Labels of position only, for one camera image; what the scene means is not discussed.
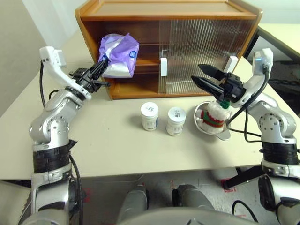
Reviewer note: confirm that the metal bowl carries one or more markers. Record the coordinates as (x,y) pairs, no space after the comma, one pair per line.
(223,135)

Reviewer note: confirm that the grey robot torso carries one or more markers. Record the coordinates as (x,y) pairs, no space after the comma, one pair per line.
(187,218)

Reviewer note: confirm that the wooden cabinet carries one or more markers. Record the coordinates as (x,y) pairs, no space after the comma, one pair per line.
(164,11)

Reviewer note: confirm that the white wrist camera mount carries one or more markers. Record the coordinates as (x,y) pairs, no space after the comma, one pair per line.
(261,61)
(55,68)

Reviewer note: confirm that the purple tissue package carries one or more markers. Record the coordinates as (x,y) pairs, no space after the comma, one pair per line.
(119,54)

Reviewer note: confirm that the grey rounded robot leg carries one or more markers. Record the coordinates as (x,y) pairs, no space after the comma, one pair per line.
(192,197)
(133,204)

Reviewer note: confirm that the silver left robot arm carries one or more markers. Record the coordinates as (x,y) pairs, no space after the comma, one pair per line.
(56,117)

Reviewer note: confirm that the black table leg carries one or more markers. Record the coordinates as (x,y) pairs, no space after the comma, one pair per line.
(246,177)

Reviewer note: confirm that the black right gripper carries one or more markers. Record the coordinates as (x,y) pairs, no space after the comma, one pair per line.
(233,87)

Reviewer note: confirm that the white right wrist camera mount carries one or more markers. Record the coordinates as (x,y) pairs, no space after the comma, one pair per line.
(261,61)

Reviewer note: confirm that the side table black frame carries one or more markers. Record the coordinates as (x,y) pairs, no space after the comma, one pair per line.
(279,42)

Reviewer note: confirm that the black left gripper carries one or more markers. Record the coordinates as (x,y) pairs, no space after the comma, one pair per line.
(85,77)

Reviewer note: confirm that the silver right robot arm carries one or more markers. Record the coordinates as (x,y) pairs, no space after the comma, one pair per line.
(276,122)

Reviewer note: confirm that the white plush snowman toy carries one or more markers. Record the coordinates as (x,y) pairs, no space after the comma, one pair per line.
(214,117)

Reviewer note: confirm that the red floor tape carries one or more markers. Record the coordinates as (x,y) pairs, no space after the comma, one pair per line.
(228,189)
(86,195)

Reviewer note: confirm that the white bottle plain label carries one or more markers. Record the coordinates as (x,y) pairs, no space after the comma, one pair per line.
(175,119)

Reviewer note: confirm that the white bottle blue label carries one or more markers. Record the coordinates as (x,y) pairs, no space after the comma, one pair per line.
(149,114)

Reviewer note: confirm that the ribbed glass sliding door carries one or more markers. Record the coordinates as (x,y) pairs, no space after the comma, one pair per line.
(218,42)
(178,58)

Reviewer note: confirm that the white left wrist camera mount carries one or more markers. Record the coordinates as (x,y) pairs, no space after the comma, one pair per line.
(55,68)

